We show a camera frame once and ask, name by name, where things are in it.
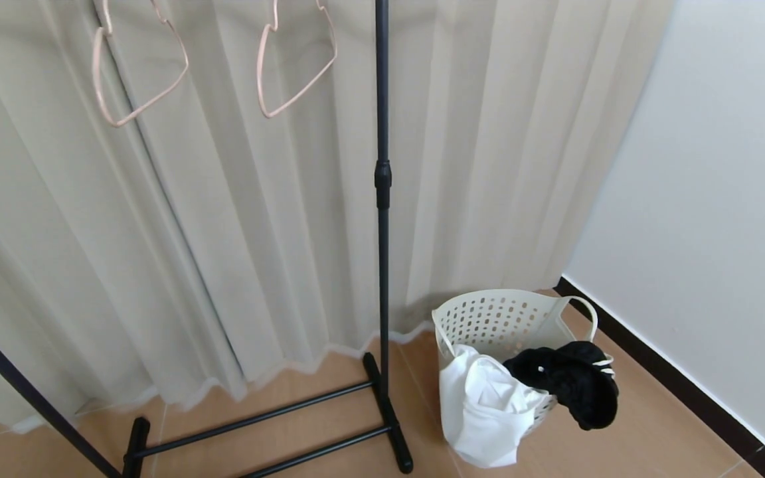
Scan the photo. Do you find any white printed t-shirt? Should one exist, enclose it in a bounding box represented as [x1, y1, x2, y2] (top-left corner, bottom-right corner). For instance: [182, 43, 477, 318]
[439, 344, 549, 469]

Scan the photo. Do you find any black clothes rack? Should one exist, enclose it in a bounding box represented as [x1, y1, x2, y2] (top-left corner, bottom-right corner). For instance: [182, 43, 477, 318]
[0, 0, 414, 478]

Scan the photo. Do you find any white laundry basket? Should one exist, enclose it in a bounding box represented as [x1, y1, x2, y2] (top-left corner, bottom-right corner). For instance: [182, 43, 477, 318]
[432, 289, 616, 439]

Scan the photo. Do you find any pink clothes hanger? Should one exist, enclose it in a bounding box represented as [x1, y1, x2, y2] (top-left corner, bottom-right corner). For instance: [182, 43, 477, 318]
[92, 0, 190, 127]
[256, 0, 338, 119]

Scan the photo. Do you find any beige curtain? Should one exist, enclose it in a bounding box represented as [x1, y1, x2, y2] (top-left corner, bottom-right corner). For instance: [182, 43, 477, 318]
[0, 0, 675, 432]

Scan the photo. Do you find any black garment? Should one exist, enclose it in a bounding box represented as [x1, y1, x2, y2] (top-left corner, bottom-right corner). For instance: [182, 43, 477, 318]
[503, 341, 620, 431]

